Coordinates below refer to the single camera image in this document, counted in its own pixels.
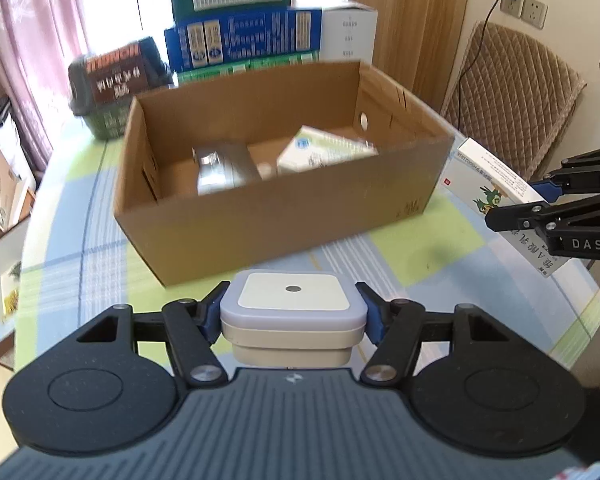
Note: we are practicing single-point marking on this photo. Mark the brown quilted chair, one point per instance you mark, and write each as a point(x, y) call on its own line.
point(520, 90)

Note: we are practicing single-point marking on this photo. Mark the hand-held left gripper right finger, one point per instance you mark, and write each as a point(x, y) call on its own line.
point(375, 312)

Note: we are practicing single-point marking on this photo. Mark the white medicine box bird print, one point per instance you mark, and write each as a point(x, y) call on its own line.
point(485, 180)

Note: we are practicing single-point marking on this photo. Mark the dark brown food tub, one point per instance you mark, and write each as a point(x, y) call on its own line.
point(120, 75)

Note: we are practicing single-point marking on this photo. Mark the silver foil bag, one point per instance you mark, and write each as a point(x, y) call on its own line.
point(225, 170)

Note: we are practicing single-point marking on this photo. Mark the white medicine box green stripe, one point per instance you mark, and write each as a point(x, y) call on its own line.
point(315, 152)

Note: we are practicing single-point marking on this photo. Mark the white square night light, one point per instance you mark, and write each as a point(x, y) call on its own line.
point(292, 305)

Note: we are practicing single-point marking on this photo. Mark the pink curtain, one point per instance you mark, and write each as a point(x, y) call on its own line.
point(30, 35)

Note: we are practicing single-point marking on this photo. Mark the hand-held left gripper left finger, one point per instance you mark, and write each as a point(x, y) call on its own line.
point(211, 312)

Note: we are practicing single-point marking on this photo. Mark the blue carton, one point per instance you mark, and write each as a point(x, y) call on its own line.
point(250, 35)

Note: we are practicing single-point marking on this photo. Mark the wooden door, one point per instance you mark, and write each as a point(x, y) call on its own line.
point(410, 25)

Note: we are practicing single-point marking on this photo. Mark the brown cardboard box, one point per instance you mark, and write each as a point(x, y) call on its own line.
point(280, 225)

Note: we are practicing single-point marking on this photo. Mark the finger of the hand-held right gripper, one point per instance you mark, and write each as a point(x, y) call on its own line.
point(547, 190)
point(510, 217)

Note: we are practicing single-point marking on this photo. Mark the brown cardboard carton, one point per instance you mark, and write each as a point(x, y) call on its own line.
point(0, 185)

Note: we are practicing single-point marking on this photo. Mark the plaid cloth covered desktop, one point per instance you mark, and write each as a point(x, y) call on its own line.
point(420, 250)

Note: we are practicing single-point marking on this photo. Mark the white carton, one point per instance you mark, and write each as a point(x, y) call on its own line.
point(347, 35)

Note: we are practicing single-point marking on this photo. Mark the light green carton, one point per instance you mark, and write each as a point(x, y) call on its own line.
point(270, 62)

